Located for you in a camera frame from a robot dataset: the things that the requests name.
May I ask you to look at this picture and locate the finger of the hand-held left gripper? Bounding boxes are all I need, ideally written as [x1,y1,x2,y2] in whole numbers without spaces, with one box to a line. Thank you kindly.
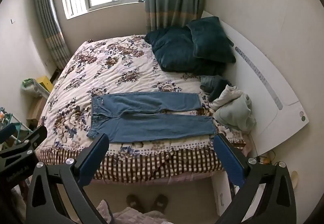
[0,124,23,149]
[0,126,48,164]

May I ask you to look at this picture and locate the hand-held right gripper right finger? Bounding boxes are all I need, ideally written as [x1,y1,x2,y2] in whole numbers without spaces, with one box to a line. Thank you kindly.
[213,133,296,224]

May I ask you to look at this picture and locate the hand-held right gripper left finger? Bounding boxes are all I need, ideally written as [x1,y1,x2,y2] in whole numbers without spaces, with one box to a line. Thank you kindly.
[25,133,110,224]

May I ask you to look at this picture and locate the blue denim pants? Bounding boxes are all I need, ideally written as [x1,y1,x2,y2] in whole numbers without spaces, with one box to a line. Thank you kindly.
[86,92,217,144]

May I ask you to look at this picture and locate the teal rack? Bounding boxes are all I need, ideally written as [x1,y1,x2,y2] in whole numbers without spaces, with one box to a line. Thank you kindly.
[0,107,33,143]

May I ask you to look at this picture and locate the wooden nightstand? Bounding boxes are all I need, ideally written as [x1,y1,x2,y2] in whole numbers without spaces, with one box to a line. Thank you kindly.
[27,97,47,128]

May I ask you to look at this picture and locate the white box under bed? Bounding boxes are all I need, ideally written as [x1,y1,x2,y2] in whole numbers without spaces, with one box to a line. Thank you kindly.
[211,171,237,215]

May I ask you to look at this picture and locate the light green garment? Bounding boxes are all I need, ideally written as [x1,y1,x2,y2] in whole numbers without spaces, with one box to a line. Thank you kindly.
[215,95,257,133]

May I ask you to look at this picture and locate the green packet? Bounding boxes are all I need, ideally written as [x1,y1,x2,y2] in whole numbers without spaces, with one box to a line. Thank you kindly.
[21,78,38,91]

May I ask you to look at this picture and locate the yellow box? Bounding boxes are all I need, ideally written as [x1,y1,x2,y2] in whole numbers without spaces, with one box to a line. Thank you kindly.
[36,76,53,93]

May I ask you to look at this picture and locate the beige round object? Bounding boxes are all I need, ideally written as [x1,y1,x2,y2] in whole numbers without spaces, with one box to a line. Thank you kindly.
[291,171,299,191]

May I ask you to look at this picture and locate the white garment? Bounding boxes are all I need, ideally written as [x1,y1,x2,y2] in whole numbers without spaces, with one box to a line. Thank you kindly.
[209,85,251,111]

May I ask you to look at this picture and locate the person's pink checkered clothing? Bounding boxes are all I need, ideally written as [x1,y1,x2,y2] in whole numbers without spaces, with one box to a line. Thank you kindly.
[96,199,167,224]

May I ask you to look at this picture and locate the folded blue jeans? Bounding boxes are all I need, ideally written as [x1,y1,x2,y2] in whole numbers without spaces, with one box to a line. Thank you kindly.
[200,75,223,93]

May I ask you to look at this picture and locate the white headboard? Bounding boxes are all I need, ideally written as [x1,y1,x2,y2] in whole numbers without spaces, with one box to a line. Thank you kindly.
[200,10,310,157]

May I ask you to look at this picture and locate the floral blanket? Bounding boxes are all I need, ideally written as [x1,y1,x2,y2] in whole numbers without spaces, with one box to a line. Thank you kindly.
[35,35,254,184]

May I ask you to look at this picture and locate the small dark teal pillow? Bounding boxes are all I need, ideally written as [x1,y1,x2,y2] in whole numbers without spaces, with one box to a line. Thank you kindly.
[187,16,237,63]

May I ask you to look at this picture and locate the dark green cloth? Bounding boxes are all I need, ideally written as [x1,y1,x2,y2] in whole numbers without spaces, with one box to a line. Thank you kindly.
[145,27,228,74]

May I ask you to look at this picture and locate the cable by headboard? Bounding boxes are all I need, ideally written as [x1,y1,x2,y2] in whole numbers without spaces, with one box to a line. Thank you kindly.
[256,149,277,165]

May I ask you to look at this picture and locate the striped curtain beside bare wall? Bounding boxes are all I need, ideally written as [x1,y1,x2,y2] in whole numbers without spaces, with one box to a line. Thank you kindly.
[32,0,71,70]

